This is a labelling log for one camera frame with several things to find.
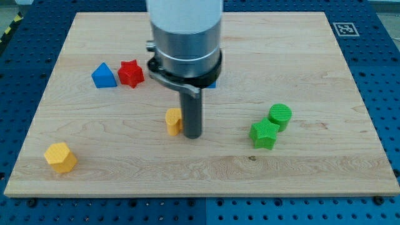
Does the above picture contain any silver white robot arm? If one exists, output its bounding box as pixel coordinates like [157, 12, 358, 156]
[146, 0, 223, 139]

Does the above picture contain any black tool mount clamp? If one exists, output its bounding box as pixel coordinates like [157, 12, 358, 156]
[147, 51, 223, 98]

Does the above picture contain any yellow hexagon block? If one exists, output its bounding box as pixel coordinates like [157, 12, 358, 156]
[44, 142, 78, 173]

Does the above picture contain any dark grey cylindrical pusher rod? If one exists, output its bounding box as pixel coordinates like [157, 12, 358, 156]
[179, 92, 203, 139]

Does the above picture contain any blue block behind arm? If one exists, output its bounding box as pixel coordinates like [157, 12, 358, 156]
[207, 81, 217, 89]

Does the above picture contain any green cylinder block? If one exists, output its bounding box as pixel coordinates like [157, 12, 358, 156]
[268, 103, 293, 132]

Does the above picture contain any blue pentagon block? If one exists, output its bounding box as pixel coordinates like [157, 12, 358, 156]
[91, 62, 117, 88]

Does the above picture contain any red star block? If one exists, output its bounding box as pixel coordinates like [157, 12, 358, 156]
[117, 59, 145, 88]

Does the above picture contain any white fiducial marker tag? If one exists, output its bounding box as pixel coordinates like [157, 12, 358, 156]
[333, 22, 359, 37]

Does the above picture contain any green star block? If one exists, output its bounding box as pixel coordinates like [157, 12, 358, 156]
[249, 117, 280, 150]

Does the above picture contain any wooden board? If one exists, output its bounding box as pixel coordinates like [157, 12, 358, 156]
[3, 11, 400, 199]

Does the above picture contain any yellow heart block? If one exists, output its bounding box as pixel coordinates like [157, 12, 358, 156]
[165, 108, 183, 136]

